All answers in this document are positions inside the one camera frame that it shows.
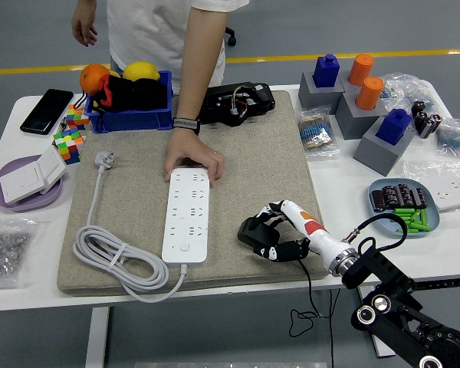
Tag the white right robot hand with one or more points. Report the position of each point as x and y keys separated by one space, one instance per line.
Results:
x=314 y=230

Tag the person's left hand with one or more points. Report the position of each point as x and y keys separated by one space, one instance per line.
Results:
x=189 y=149

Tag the person's right hand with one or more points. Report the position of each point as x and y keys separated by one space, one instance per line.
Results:
x=83 y=27

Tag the person's left forearm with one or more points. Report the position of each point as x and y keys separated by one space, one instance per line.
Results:
x=199 y=69

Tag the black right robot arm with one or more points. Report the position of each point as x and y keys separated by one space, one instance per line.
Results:
x=379 y=268

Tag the person's wristband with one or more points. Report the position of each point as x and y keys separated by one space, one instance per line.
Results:
x=186 y=123

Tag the orange fruit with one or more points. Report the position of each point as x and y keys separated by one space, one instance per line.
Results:
x=92 y=78

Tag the small yellow fruit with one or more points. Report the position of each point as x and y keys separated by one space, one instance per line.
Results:
x=115 y=74

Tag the blue plastic bin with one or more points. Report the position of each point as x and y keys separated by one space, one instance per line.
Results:
x=138 y=120

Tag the grey-brown mat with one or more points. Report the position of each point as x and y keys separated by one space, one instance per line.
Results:
x=253 y=153

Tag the dark capacitor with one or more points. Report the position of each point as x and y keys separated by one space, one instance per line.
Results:
x=419 y=197
x=404 y=193
x=421 y=122
x=419 y=107
x=390 y=195
x=377 y=201
x=432 y=123

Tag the large yellow citrus fruit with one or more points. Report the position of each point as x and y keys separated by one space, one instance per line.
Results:
x=140 y=71

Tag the black pouch with red trim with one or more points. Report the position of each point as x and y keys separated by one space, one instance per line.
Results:
x=138 y=96

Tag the small colourful puzzle cube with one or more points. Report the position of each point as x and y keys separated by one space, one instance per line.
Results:
x=76 y=117

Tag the black smartphone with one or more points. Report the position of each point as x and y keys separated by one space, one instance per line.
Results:
x=46 y=112

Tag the grey block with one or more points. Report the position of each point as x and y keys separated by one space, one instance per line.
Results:
x=375 y=157
x=314 y=97
x=344 y=81
x=352 y=124

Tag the bag of resistors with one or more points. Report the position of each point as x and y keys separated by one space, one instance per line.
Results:
x=454 y=140
x=402 y=86
x=316 y=132

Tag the pile of green batteries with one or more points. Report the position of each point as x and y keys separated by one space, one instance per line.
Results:
x=416 y=220

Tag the large colourful puzzle cube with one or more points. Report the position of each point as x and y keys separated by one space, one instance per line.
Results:
x=69 y=143

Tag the black office chair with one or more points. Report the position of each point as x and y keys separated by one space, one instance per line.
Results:
x=232 y=39

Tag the blue-grey tray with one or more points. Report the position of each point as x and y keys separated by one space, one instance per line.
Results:
x=433 y=216

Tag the clear plastic bag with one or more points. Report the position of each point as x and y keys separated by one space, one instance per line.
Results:
x=425 y=170

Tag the blue peg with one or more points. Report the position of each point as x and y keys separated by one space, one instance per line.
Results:
x=325 y=73
x=393 y=128

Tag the black table control panel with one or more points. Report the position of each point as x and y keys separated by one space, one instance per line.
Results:
x=444 y=283

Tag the orange cylinder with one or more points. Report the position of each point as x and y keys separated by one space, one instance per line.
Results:
x=360 y=71
x=369 y=94

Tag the purple tray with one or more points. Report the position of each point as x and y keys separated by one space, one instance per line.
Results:
x=30 y=203

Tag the small white wall switch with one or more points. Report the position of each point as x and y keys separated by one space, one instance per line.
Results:
x=51 y=168

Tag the white wall socket panel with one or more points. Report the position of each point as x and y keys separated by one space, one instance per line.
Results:
x=454 y=193

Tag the large white wall switch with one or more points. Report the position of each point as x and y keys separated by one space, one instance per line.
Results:
x=21 y=184

